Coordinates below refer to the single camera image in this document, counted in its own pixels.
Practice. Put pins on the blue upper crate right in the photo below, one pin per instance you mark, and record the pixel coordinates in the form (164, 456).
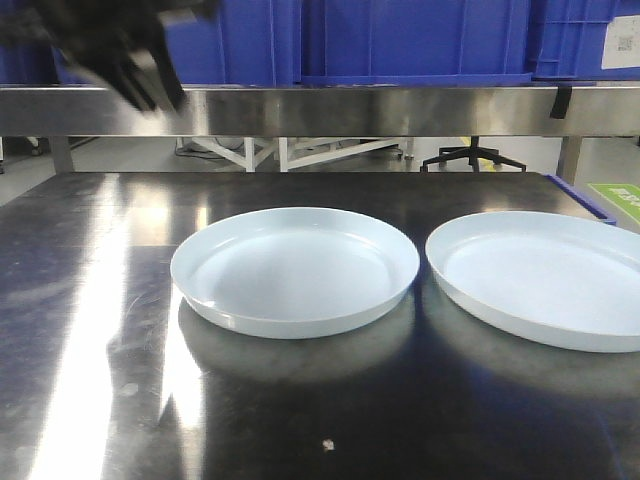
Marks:
(583, 41)

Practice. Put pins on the black office chair base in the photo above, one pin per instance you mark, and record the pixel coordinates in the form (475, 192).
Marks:
(473, 153)

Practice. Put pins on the white table frame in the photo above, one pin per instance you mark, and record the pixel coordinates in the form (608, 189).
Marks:
(289, 152)

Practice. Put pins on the green floor sign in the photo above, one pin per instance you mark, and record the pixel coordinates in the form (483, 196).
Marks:
(620, 200)

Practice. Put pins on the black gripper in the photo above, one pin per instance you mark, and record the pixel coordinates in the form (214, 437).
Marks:
(118, 44)

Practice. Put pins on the blue upper crate left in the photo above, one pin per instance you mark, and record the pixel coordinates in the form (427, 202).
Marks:
(247, 43)

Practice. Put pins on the blue upper crate middle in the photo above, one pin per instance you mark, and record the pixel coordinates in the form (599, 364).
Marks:
(414, 43)

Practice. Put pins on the light blue plate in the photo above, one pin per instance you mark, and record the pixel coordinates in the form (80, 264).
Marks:
(554, 279)
(295, 272)

